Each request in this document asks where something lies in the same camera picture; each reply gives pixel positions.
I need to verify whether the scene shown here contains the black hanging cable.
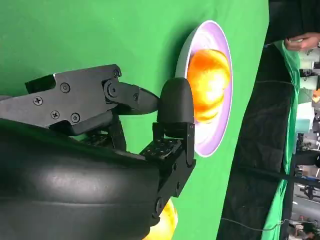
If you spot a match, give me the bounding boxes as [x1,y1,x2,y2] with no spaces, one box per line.
[234,163,320,187]

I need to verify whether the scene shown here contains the orange and white bread roll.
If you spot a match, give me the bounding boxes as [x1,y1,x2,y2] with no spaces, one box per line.
[186,49,231,124]
[146,199,179,240]

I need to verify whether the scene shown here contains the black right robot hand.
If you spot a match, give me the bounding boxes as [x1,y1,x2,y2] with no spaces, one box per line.
[0,63,197,240]

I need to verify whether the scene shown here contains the person's hand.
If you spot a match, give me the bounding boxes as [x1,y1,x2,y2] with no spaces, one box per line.
[284,31,320,53]

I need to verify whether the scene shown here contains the lilac plate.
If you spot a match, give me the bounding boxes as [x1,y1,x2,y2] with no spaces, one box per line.
[174,19,234,158]

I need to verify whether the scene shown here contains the green background table cloth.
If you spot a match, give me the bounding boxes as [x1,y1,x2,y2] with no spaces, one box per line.
[259,39,301,240]

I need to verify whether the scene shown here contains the black backdrop cloth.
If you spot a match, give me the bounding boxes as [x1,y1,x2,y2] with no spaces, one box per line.
[216,0,320,240]

